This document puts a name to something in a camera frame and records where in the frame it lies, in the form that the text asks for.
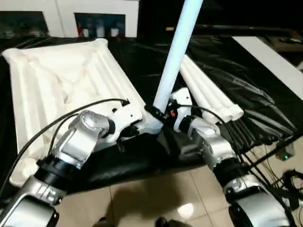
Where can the white plastic table top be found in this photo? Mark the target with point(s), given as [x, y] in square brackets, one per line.
[59, 78]

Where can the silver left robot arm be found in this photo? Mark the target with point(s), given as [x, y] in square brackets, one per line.
[78, 139]

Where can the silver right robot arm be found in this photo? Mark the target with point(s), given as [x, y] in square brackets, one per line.
[217, 144]

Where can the black mat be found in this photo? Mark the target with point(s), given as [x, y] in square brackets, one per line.
[146, 160]

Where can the small yellow label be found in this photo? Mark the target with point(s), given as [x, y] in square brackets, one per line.
[170, 28]

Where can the white flat board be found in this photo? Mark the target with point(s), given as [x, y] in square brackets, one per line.
[265, 56]

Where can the grey power box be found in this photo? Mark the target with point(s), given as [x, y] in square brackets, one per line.
[287, 151]

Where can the white cabinet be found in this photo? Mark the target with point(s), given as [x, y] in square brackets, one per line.
[61, 19]

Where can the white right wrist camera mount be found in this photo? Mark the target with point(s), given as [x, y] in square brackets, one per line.
[182, 99]

